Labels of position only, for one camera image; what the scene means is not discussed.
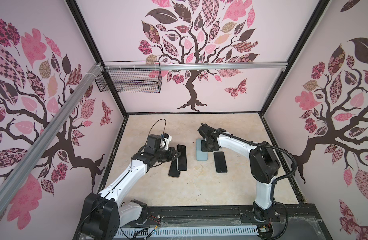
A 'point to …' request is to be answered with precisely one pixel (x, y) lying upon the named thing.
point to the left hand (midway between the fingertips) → (180, 156)
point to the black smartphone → (220, 162)
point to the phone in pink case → (173, 170)
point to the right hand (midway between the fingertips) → (205, 146)
